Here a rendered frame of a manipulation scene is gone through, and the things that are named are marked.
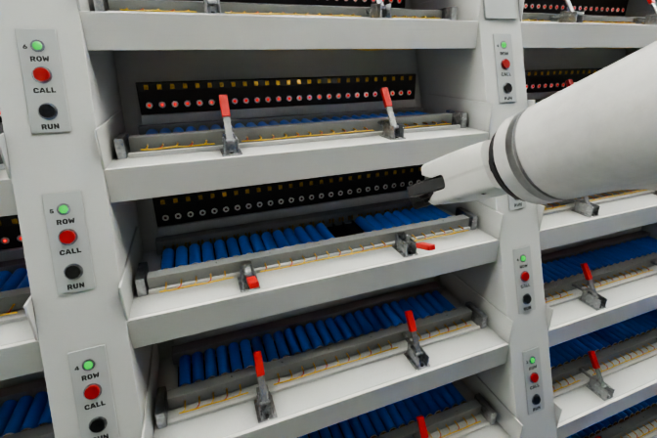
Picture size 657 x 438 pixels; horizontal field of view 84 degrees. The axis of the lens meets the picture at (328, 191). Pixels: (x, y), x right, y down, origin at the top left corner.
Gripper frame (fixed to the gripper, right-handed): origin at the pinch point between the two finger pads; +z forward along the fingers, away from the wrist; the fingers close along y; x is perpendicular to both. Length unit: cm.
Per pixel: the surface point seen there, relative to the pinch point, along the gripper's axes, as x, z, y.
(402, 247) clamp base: 6.7, 15.3, -1.9
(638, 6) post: -45, 20, -91
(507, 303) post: 20.3, 16.8, -21.4
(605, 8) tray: -45, 21, -79
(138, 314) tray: 8.5, 14.2, 38.4
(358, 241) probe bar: 4.4, 17.8, 4.7
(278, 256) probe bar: 4.4, 17.6, 18.6
